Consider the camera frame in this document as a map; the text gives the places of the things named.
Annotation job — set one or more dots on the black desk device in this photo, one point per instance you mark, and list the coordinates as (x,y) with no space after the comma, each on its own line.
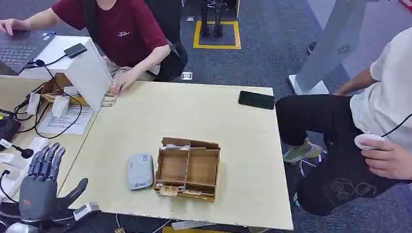
(8,128)

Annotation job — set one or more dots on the person on the side seat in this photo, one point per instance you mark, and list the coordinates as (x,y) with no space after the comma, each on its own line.
(334,122)

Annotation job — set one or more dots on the cards in narrow box slot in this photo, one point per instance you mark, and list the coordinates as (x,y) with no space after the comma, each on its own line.
(168,191)

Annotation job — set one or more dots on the brown cardboard box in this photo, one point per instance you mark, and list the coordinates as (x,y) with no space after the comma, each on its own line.
(54,85)

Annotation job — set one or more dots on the black office chair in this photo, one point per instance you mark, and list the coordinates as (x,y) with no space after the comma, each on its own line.
(175,64)

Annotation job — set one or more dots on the small floor plate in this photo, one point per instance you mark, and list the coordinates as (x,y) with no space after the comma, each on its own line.
(190,19)

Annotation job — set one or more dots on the black power plug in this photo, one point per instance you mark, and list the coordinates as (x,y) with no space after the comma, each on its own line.
(27,153)

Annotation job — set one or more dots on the metal floor socket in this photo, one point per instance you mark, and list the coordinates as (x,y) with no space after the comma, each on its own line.
(186,76)

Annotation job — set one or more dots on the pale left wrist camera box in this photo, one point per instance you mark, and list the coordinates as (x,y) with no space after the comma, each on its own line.
(85,209)

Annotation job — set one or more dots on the small black adapter box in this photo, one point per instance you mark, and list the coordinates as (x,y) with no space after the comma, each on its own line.
(75,50)

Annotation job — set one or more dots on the white floor stand pillar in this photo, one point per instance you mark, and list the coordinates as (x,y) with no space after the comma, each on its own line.
(331,41)

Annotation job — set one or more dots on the white box stand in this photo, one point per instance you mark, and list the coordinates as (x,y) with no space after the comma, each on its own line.
(87,74)

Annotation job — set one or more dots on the person at the laptop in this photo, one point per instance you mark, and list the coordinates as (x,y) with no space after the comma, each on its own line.
(125,32)

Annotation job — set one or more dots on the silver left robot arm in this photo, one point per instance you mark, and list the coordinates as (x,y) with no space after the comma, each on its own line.
(21,227)

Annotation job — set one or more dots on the black robot legs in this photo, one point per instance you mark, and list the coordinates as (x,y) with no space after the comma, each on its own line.
(218,19)

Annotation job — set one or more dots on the cards in wide box slot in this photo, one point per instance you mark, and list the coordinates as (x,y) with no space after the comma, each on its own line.
(175,147)

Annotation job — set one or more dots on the grey pocket card reader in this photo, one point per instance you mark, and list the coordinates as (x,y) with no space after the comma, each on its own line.
(140,172)

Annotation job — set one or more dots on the black shoe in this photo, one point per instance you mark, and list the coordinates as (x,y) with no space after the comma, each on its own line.
(311,47)

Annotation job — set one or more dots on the black smartphone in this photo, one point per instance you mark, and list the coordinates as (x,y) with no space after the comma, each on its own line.
(256,100)

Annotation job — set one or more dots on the white power strip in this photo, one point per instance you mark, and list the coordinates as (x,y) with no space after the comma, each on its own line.
(38,143)

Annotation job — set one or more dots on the wooden card box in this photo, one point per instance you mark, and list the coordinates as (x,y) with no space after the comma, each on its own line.
(190,168)

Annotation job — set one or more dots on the dark grey laptop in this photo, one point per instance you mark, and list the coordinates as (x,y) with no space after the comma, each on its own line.
(17,48)

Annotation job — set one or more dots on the printed paper sheet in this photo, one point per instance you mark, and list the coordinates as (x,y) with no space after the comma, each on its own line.
(66,123)

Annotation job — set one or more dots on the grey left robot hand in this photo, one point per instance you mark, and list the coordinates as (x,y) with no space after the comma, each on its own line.
(38,196)

